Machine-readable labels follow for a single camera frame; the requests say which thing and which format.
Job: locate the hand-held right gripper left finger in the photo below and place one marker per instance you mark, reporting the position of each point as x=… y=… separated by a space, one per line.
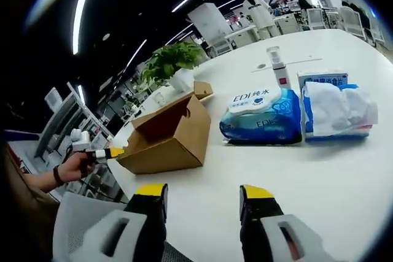
x=122 y=237

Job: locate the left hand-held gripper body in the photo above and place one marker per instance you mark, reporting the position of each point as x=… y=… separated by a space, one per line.
x=81 y=140

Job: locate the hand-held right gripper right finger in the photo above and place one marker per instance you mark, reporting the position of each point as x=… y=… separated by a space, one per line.
x=264 y=234

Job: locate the brown cardboard shoe box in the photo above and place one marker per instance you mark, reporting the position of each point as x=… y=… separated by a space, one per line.
x=172 y=148

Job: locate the blue soft wet wipes pack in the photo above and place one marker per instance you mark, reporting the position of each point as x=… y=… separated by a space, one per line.
x=261 y=117

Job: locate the white blue tissue pack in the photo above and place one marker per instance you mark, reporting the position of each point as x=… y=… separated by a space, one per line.
x=337 y=111

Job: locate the white pump bottle red label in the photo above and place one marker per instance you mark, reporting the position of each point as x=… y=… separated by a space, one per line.
x=277 y=71

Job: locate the person's left hand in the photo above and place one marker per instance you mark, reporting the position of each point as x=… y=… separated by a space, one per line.
x=75 y=167

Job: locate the black wristband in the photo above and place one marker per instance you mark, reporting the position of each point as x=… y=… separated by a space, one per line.
x=57 y=176

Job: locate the person's brown clothing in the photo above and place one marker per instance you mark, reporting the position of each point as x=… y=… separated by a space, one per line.
x=18 y=206

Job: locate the potted green plant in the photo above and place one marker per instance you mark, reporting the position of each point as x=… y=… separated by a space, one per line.
x=172 y=59

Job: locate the white table socket strip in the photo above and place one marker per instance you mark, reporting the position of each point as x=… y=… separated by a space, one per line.
x=288 y=63

